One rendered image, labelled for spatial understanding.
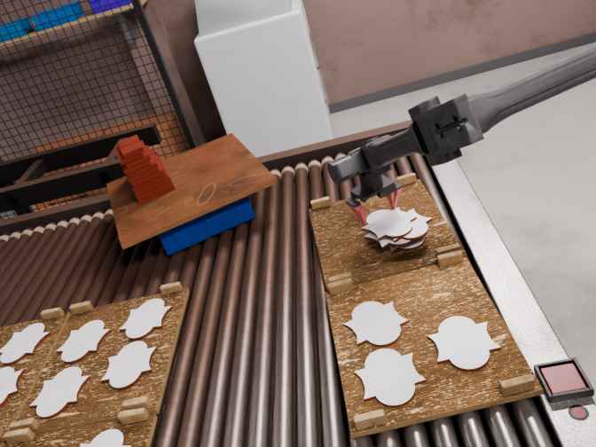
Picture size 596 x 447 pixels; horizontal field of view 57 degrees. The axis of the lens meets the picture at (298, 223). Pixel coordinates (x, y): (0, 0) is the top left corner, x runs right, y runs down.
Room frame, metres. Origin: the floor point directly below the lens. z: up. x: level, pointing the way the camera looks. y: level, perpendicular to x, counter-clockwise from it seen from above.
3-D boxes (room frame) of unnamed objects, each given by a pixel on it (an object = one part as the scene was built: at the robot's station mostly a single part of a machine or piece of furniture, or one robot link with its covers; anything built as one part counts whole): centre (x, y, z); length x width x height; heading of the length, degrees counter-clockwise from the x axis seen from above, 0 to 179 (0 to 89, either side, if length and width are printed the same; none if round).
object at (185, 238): (1.65, 0.30, 0.97); 0.31 x 0.31 x 0.10; 13
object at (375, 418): (0.66, -0.02, 0.95); 0.06 x 0.02 x 0.03; 85
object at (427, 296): (0.84, -0.17, 0.93); 0.41 x 0.35 x 0.02; 175
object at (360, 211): (1.23, -0.18, 1.03); 0.07 x 0.07 x 0.09; 20
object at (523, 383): (0.63, -0.29, 0.95); 0.06 x 0.02 x 0.03; 85
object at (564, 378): (0.64, -0.37, 0.92); 0.06 x 0.06 x 0.01; 81
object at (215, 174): (1.72, 0.32, 1.03); 0.50 x 0.50 x 0.02; 13
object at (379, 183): (1.24, -0.21, 1.10); 0.10 x 0.07 x 0.07; 110
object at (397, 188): (1.25, -0.24, 1.03); 0.07 x 0.07 x 0.09; 20
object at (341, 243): (1.25, -0.21, 0.93); 0.41 x 0.35 x 0.02; 176
